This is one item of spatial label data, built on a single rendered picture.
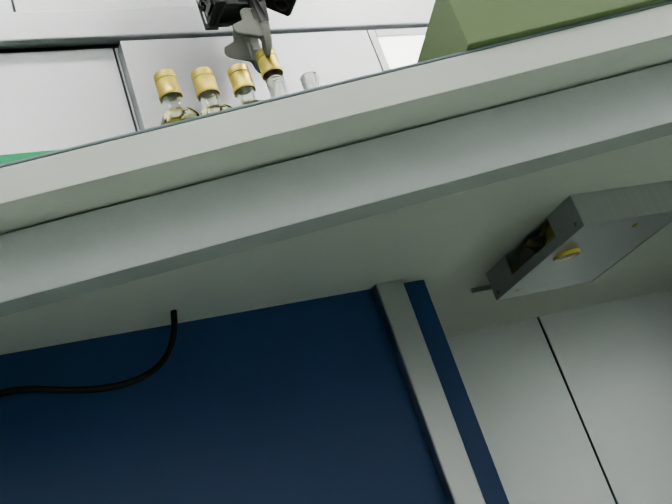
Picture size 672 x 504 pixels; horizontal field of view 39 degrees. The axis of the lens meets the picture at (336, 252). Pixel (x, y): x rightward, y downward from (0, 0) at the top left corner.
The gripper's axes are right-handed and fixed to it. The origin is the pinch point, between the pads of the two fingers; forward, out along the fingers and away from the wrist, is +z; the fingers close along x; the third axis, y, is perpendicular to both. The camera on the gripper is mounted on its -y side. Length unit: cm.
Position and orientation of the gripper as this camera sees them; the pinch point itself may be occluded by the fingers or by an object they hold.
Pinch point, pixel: (266, 57)
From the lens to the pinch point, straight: 156.3
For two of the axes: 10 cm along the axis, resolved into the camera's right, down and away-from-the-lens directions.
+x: 3.3, -4.5, -8.3
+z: 3.1, 8.8, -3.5
